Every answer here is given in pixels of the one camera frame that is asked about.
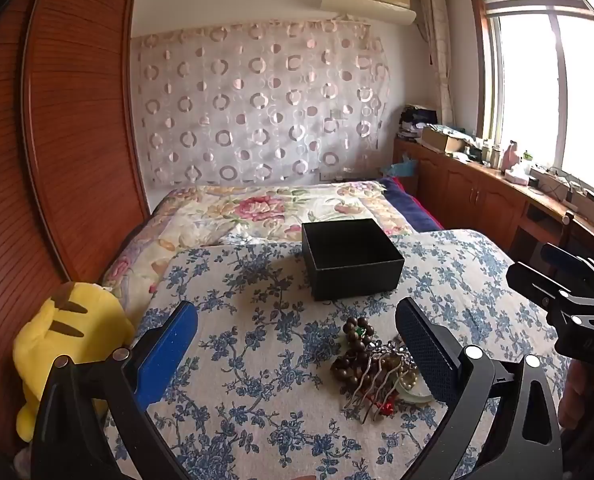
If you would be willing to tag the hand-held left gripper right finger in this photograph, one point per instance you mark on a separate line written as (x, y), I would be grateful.
(429, 355)

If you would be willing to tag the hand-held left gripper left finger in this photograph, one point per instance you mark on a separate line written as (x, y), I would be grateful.
(169, 355)

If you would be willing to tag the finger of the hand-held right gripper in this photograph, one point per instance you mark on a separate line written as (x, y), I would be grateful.
(539, 282)
(574, 259)

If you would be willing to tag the green jade bangle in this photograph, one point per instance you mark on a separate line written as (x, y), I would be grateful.
(414, 394)

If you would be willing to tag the silver hair comb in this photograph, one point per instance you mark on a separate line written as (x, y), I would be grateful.
(372, 380)

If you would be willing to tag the black square box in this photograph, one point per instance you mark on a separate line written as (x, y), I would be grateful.
(357, 277)

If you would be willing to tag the person's right hand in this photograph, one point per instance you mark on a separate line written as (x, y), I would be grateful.
(589, 395)

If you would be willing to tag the red bead ornament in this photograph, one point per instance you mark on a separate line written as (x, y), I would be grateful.
(384, 407)

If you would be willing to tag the pink tissue box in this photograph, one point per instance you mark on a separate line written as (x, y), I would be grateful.
(517, 177)

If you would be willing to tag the yellow plush toy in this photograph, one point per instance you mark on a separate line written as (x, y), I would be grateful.
(72, 330)

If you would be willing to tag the long wooden cabinet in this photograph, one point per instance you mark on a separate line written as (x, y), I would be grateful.
(477, 200)

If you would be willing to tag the blue floral white cloth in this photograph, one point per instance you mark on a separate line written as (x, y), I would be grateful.
(277, 360)

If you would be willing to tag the green capped bottle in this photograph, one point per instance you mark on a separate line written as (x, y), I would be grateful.
(527, 157)

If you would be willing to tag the pink figurine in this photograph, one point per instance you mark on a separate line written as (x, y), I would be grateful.
(511, 155)

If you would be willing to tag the small jars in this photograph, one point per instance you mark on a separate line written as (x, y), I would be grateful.
(489, 155)

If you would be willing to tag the blue floral lace-trimmed cloth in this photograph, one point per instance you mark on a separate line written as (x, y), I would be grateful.
(249, 240)

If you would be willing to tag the navy blue blanket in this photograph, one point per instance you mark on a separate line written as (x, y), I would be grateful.
(412, 202)

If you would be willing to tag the pink floral quilt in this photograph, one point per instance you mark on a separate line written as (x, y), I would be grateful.
(237, 210)

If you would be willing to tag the cardboard box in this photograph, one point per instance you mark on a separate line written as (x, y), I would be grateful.
(442, 139)

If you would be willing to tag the teal plastic bag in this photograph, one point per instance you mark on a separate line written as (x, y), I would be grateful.
(406, 166)

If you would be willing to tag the wooden framed window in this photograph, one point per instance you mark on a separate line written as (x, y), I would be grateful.
(537, 85)

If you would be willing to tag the pile of dark clothes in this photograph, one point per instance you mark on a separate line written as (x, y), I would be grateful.
(417, 120)

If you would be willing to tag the patterned window curtain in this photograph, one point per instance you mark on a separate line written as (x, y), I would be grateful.
(439, 50)

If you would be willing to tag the wooden chair post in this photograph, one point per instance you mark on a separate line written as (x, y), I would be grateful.
(568, 225)

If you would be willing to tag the wall socket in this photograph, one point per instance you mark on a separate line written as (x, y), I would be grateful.
(327, 176)

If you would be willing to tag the circle patterned wall cloth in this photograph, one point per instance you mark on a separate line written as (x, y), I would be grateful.
(257, 105)

